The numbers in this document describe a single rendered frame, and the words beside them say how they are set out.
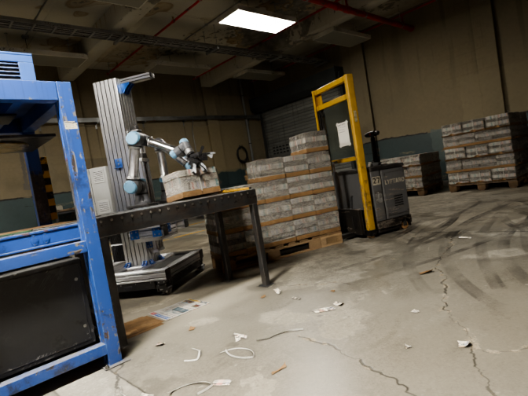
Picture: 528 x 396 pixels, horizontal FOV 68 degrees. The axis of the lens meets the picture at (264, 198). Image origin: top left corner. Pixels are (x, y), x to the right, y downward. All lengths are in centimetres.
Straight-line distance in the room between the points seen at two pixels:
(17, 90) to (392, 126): 923
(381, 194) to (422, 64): 601
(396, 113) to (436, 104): 100
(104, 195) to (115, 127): 65
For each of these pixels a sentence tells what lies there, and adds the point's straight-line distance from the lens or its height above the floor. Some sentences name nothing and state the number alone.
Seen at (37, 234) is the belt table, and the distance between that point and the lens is 240.
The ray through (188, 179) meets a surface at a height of 96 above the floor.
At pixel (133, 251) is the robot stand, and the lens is 404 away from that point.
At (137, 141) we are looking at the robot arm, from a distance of 355.
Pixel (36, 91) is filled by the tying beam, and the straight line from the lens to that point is 235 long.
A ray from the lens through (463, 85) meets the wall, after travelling 992.
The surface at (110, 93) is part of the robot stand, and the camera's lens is 411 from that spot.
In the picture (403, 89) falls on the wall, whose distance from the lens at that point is 1048.
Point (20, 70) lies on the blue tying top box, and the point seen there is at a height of 165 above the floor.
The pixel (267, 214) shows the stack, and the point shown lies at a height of 48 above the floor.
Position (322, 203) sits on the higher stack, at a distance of 443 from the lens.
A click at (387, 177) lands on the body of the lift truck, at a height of 65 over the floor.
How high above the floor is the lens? 88
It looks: 3 degrees down
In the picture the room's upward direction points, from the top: 9 degrees counter-clockwise
